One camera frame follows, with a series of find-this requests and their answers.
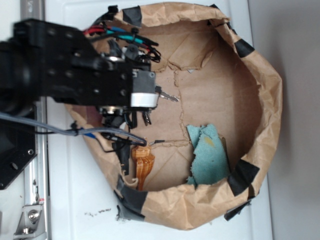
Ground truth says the orange flex ribbon cable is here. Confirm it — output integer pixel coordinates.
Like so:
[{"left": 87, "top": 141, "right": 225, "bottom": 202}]
[{"left": 131, "top": 145, "right": 155, "bottom": 191}]

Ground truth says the aluminium extrusion rail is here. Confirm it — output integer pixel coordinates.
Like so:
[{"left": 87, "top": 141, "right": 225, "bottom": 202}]
[{"left": 13, "top": 0, "right": 51, "bottom": 240}]

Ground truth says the teal cloth rag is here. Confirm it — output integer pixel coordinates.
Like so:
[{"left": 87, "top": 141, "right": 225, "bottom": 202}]
[{"left": 186, "top": 124, "right": 230, "bottom": 186}]

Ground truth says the brown paper bag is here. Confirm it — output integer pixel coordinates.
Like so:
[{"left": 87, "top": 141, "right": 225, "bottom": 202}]
[{"left": 64, "top": 1, "right": 284, "bottom": 231}]

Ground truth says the metal corner bracket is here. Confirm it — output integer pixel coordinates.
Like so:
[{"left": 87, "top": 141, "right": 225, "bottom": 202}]
[{"left": 13, "top": 204, "right": 44, "bottom": 239}]

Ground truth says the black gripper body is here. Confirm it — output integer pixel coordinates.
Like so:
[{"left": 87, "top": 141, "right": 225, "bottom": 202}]
[{"left": 12, "top": 19, "right": 159, "bottom": 116}]

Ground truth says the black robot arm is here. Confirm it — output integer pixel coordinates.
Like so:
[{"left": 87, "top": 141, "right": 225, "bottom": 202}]
[{"left": 0, "top": 19, "right": 161, "bottom": 116}]

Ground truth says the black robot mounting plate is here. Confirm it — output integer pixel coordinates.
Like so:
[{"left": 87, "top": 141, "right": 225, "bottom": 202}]
[{"left": 0, "top": 119, "right": 37, "bottom": 190}]

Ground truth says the red blue teal wire bundle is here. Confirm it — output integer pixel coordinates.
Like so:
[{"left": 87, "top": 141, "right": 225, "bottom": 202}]
[{"left": 82, "top": 20, "right": 162, "bottom": 63}]

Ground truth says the grey cable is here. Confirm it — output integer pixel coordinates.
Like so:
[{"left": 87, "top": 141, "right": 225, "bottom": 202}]
[{"left": 0, "top": 111, "right": 148, "bottom": 147}]

